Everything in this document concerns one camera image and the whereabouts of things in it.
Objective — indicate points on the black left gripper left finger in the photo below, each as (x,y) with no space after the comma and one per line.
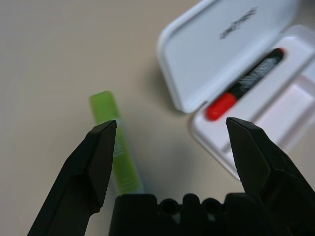
(81,172)

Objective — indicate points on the white plastic pencil case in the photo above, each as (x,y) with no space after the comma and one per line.
(201,49)

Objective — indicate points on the green highlighter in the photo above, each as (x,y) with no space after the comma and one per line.
(105,108)

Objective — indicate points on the red and black marker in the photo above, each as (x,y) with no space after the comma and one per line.
(221,105)

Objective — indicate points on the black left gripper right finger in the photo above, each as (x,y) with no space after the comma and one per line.
(270,177)

